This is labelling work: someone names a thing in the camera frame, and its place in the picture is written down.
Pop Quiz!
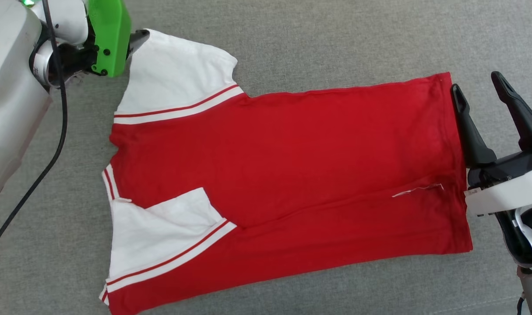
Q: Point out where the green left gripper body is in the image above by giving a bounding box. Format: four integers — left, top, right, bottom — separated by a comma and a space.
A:
87, 0, 132, 78

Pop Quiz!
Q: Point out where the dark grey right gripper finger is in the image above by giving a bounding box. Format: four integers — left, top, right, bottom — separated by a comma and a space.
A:
491, 71, 532, 154
451, 83, 497, 168

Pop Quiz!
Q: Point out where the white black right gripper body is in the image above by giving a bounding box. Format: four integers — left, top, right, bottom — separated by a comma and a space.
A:
464, 147, 532, 216

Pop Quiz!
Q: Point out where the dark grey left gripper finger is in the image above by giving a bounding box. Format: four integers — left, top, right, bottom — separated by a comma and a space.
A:
127, 29, 151, 58

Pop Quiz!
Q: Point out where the red and white jersey shirt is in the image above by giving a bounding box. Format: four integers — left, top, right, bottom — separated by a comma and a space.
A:
99, 28, 473, 315

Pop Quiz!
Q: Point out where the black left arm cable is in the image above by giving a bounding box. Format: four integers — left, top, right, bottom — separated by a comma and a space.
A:
0, 0, 69, 259

